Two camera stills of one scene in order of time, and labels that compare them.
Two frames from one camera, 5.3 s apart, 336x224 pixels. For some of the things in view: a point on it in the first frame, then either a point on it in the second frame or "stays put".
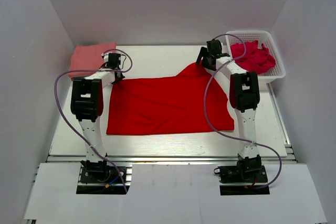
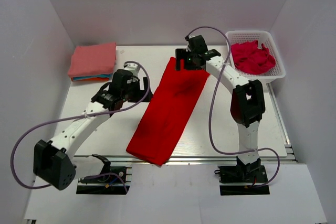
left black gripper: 122,76 to 136,83
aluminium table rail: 112,161 stays put
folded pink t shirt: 88,57 stays put
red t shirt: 190,101 to 159,130
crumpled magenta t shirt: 255,59 stays put
